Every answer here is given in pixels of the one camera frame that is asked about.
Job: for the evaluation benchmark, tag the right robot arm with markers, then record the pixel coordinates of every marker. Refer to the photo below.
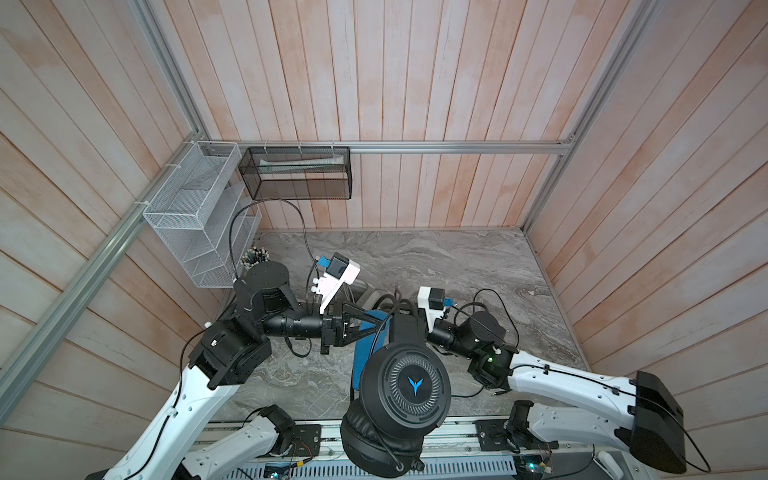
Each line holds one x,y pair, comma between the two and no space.
636,414

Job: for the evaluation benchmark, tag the white headphones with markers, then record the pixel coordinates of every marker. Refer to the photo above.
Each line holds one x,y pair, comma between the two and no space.
366,297

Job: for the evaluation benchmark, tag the aluminium wall rail back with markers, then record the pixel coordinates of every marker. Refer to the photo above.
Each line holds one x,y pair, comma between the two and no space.
547,147

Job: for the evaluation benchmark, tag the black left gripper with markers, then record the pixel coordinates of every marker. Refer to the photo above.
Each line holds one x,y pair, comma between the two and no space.
336,325

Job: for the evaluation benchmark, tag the white mesh wall shelf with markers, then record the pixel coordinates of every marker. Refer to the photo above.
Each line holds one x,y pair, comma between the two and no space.
203,217

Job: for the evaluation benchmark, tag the aluminium wall rail left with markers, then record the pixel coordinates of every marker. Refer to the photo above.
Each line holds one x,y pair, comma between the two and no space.
42,342

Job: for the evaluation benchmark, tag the black blue headphones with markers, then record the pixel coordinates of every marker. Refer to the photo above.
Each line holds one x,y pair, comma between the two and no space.
404,394

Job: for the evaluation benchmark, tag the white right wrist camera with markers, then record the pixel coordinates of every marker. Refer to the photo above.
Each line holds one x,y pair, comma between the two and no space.
434,303

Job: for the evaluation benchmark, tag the aluminium wall rail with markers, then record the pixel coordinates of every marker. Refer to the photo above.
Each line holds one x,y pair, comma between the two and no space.
547,147
42,342
632,36

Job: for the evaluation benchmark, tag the clear pencil jar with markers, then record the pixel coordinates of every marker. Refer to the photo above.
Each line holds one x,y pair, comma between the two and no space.
253,256

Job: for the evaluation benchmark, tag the black mesh wall basket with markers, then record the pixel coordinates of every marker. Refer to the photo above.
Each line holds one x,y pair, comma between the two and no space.
297,173

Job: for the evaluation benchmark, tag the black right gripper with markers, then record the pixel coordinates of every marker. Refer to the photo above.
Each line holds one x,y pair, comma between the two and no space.
431,334

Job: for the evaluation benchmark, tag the aluminium wall rail right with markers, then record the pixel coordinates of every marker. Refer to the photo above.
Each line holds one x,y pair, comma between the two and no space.
632,36

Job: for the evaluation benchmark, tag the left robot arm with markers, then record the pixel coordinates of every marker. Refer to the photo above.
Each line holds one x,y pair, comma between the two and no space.
218,360

